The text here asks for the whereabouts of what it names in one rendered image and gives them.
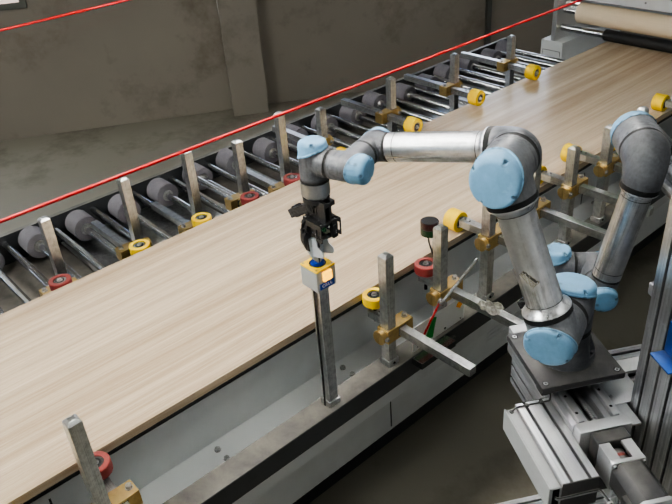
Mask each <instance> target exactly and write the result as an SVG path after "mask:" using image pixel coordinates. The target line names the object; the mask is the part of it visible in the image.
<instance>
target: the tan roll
mask: <svg viewBox="0 0 672 504"><path fill-rule="evenodd" d="M563 12H564V13H568V14H574V15H575V20H576V22H577V23H582V24H588V25H593V26H599V27H605V28H610V29H616V30H622V31H627V32H633V33H639V34H644V35H650V36H656V37H661V38H667V39H672V16H671V15H664V14H658V13H651V12H645V11H639V10H632V9H626V8H619V7H613V6H606V5H600V4H593V3H587V2H581V3H580V4H579V5H578V6H577V8H570V7H565V8H564V9H563Z"/></svg>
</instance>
